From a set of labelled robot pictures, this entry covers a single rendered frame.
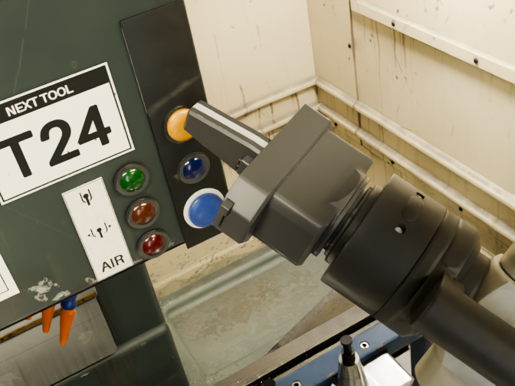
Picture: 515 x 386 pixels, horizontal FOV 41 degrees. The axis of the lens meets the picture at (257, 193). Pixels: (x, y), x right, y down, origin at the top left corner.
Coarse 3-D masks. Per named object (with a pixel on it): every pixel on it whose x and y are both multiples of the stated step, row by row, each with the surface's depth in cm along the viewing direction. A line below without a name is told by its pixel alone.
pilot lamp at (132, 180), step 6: (132, 168) 50; (138, 168) 50; (126, 174) 50; (132, 174) 50; (138, 174) 50; (120, 180) 50; (126, 180) 50; (132, 180) 50; (138, 180) 50; (144, 180) 51; (120, 186) 50; (126, 186) 50; (132, 186) 50; (138, 186) 51
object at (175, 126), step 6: (174, 114) 49; (180, 114) 49; (186, 114) 50; (174, 120) 49; (180, 120) 50; (168, 126) 50; (174, 126) 50; (180, 126) 50; (174, 132) 50; (180, 132) 50; (186, 132) 50; (174, 138) 50; (180, 138) 50; (186, 138) 51
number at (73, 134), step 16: (96, 96) 46; (64, 112) 46; (80, 112) 46; (96, 112) 47; (112, 112) 47; (32, 128) 45; (48, 128) 46; (64, 128) 46; (80, 128) 47; (96, 128) 47; (112, 128) 48; (48, 144) 46; (64, 144) 47; (80, 144) 47; (96, 144) 48; (112, 144) 49; (48, 160) 47; (64, 160) 47; (80, 160) 48
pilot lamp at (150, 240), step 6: (156, 234) 54; (150, 240) 54; (156, 240) 54; (162, 240) 54; (144, 246) 54; (150, 246) 54; (156, 246) 54; (162, 246) 54; (144, 252) 54; (150, 252) 54; (156, 252) 54
